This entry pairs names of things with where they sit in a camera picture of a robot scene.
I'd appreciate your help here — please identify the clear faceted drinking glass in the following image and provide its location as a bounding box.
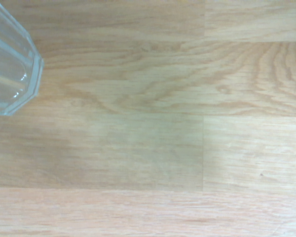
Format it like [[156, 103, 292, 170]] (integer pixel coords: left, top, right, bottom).
[[0, 0, 45, 117]]

